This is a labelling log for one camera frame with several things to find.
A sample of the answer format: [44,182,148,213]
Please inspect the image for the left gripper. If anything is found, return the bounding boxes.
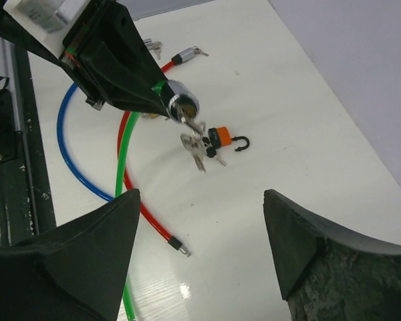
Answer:
[0,1,166,116]

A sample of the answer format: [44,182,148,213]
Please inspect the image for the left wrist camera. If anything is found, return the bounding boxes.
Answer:
[3,0,89,58]

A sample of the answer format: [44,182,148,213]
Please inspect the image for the red cable lock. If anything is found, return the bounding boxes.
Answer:
[117,45,210,258]

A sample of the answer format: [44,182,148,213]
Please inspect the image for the orange padlock with keys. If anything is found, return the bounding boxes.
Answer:
[202,126,251,166]

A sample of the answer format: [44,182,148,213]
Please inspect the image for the green cable lock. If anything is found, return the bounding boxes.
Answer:
[114,79,201,321]

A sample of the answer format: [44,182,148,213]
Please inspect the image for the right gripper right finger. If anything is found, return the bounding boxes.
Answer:
[263,190,401,320]

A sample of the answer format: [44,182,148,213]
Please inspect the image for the blue cable lock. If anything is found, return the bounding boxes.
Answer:
[55,37,163,203]

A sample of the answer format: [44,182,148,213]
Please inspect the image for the brass padlock with key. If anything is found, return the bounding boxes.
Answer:
[141,113,159,119]

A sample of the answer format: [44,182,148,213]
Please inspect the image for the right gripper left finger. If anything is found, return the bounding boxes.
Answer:
[0,189,140,320]

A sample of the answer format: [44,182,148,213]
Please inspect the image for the green lock key bunch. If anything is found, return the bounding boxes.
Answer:
[180,116,207,173]

